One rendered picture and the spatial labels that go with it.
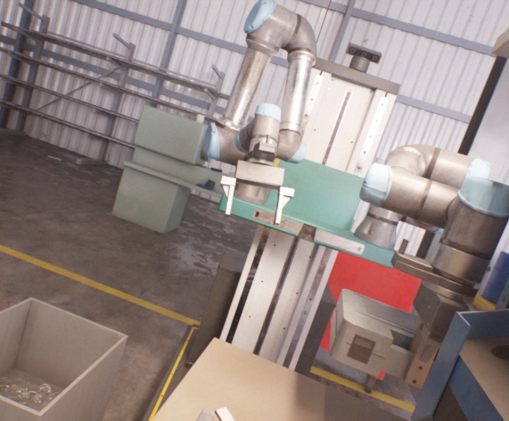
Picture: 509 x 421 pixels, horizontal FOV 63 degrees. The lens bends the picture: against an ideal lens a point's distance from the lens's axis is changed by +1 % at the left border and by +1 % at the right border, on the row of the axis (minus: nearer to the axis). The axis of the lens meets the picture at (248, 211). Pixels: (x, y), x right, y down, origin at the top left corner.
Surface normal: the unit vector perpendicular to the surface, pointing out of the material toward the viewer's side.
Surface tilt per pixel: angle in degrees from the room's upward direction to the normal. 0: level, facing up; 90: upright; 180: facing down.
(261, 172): 67
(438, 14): 90
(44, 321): 90
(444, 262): 90
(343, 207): 90
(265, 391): 0
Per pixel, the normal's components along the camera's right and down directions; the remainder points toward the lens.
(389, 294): -0.44, 0.00
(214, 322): -0.06, 0.14
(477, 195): -0.69, -0.17
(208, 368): 0.31, -0.94
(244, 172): 0.13, -0.22
